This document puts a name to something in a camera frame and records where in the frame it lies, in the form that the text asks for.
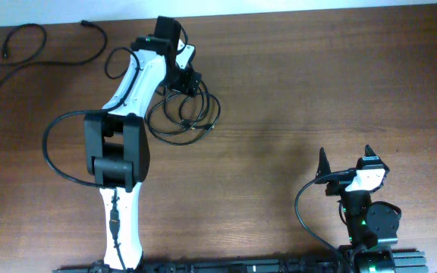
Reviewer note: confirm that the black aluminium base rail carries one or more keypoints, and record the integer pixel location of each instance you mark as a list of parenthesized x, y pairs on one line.
[(384, 260)]

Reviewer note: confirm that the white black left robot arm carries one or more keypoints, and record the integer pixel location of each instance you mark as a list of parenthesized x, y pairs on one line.
[(117, 150)]

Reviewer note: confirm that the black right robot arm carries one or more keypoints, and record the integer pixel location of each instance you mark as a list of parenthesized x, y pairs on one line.
[(370, 225)]

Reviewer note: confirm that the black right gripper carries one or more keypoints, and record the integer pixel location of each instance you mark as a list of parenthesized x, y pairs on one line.
[(338, 183)]

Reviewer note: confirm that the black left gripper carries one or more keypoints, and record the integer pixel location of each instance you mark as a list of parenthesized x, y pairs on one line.
[(186, 84)]

